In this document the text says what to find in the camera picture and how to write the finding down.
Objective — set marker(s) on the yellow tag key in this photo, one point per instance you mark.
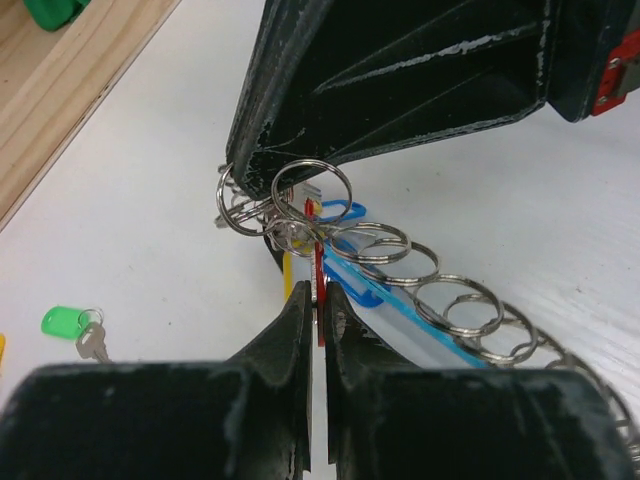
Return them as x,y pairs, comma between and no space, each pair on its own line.
3,346

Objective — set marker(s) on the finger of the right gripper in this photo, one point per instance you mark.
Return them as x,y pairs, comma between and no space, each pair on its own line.
339,81

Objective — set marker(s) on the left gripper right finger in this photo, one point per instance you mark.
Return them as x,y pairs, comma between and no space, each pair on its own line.
388,418

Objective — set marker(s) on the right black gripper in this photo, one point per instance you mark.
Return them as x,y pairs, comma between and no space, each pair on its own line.
595,61

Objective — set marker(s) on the wooden rack frame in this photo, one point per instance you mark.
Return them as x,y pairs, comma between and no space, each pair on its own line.
52,82

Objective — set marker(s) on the metal keyring band blue handle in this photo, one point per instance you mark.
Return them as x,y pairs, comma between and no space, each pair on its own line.
463,315

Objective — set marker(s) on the green shirt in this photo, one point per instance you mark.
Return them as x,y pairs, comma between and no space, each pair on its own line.
52,15

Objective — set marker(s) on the green tag key left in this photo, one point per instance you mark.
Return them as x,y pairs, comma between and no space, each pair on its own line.
84,327

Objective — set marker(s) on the red tag key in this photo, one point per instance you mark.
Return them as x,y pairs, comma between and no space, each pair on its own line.
318,284

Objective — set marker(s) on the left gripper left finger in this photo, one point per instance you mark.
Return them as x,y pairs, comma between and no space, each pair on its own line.
248,417

